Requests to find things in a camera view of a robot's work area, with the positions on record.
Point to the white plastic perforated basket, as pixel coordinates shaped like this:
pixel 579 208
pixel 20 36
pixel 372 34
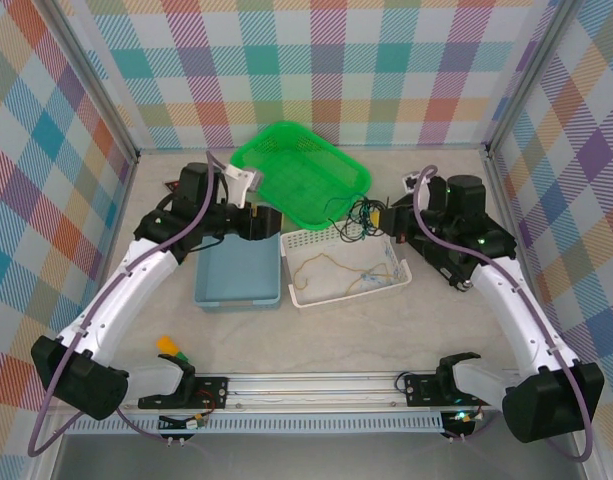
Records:
pixel 331 280

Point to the aluminium mounting rail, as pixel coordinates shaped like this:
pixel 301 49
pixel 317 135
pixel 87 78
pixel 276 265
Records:
pixel 311 392

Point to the green plastic mesh basket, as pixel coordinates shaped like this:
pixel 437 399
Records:
pixel 306 170

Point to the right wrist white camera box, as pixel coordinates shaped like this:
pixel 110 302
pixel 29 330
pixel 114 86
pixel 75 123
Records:
pixel 411 181

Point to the yellow and green block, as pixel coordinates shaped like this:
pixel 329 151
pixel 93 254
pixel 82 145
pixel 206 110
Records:
pixel 168 345

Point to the red triangular block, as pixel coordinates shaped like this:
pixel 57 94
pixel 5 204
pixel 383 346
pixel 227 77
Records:
pixel 169 186

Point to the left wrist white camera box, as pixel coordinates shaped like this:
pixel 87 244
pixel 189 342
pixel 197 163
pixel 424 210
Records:
pixel 242 184

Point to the aluminium frame post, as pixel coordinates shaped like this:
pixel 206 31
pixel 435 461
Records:
pixel 531 85
pixel 93 85

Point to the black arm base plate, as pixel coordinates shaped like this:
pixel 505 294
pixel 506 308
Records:
pixel 213 390
pixel 421 390

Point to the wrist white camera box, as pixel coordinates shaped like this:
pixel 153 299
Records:
pixel 242 184
pixel 411 181

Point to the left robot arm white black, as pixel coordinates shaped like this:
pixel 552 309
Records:
pixel 121 295

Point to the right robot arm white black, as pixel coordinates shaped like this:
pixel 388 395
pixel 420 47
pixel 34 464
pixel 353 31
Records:
pixel 521 310

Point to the light blue plastic tray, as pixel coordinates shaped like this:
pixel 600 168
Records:
pixel 236 275

